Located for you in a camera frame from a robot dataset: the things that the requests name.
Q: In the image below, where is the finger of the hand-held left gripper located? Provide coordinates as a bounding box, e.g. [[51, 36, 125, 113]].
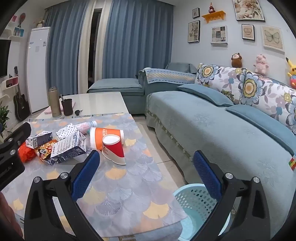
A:
[[0, 122, 31, 154]]

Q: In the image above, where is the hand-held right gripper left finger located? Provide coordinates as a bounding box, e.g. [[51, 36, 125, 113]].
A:
[[24, 149, 109, 241]]

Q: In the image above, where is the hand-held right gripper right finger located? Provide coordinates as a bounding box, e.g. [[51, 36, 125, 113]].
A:
[[193, 150, 271, 241]]

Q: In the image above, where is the black white milk carton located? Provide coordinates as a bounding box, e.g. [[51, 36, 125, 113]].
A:
[[25, 131, 53, 149]]

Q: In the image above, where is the orange mesh ball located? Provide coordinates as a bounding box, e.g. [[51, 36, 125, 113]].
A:
[[18, 142, 37, 164]]

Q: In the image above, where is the light blue plastic wastebasket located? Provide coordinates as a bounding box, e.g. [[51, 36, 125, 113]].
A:
[[173, 184, 232, 241]]

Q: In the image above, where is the colourful snack packet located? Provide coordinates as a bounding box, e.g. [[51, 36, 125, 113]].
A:
[[35, 139, 58, 166]]

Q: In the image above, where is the red paper cup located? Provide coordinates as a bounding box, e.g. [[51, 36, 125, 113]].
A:
[[102, 134, 126, 165]]

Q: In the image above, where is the orange white paper cup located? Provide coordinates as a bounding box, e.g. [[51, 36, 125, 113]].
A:
[[89, 127, 125, 151]]

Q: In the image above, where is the white patterned paper box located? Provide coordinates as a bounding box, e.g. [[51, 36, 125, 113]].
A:
[[56, 123, 78, 141]]

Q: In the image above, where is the clear bottle pink label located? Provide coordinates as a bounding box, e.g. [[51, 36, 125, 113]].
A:
[[74, 120, 97, 134]]

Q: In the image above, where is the person's left forearm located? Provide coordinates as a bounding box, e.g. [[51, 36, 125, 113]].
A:
[[0, 192, 25, 241]]

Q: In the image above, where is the green potted plant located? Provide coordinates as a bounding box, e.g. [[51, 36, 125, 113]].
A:
[[0, 102, 11, 131]]

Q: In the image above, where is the black acoustic guitar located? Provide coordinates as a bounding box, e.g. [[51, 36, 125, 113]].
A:
[[13, 66, 30, 121]]

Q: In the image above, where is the patterned tablecloth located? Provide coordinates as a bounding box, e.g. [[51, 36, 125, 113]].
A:
[[0, 113, 188, 238]]

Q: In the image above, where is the metal thermos flask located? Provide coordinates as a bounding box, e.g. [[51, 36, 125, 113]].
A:
[[48, 87, 62, 117]]

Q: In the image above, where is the blue fabric sofa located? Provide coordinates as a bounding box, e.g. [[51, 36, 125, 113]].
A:
[[87, 62, 296, 232]]

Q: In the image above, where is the dark brown cup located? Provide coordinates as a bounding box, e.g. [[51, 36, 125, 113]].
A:
[[60, 95, 74, 116]]

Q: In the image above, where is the white refrigerator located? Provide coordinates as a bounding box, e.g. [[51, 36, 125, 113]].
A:
[[25, 27, 51, 114]]

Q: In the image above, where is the white coffee table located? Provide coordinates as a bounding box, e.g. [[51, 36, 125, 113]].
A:
[[35, 91, 132, 120]]

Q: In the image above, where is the blue velvet cushion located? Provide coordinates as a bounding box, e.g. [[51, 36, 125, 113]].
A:
[[177, 83, 234, 107], [225, 105, 296, 157]]

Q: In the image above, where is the black television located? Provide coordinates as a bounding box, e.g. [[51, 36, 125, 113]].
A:
[[0, 39, 11, 78]]

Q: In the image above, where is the blue curtain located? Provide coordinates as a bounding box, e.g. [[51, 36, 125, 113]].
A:
[[45, 0, 89, 95], [102, 0, 174, 79]]

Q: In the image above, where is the floral sofa backrest cover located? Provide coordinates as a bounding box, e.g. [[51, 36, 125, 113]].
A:
[[194, 63, 296, 135]]

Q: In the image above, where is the white sheer curtain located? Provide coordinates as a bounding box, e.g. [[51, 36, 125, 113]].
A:
[[79, 0, 96, 94], [95, 0, 114, 80]]

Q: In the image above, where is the blue striped armrest cover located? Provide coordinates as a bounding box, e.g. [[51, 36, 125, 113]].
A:
[[139, 67, 197, 85]]

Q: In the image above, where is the blue corner cushion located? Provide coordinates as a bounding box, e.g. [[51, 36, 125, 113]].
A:
[[165, 62, 197, 73]]

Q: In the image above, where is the brown monkey plush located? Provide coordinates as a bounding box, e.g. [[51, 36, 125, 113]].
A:
[[231, 53, 243, 68]]

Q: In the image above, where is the pink pig plush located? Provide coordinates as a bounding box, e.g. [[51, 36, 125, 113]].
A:
[[254, 54, 269, 75]]

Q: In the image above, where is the yellow plush toy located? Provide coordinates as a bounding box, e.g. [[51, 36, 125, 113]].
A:
[[286, 57, 296, 90]]

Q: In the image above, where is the flower painting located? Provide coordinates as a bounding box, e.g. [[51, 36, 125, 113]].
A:
[[232, 0, 265, 22]]

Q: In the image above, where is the pink white wall box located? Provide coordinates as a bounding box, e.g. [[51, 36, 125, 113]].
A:
[[1, 77, 19, 90]]

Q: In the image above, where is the white wall shelf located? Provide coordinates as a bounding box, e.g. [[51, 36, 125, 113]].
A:
[[0, 23, 25, 42]]

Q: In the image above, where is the white collage picture frame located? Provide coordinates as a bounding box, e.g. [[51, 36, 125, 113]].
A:
[[211, 25, 228, 45]]

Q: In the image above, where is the tall black picture frame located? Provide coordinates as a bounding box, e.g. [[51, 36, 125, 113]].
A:
[[188, 20, 201, 43]]

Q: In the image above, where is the crown picture black frame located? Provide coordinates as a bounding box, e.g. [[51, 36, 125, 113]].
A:
[[242, 24, 255, 42]]

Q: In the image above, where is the butterfly picture frame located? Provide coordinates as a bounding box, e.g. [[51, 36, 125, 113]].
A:
[[262, 25, 284, 52]]

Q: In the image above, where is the orange wall shelf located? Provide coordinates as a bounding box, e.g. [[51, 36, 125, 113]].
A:
[[202, 10, 225, 23]]

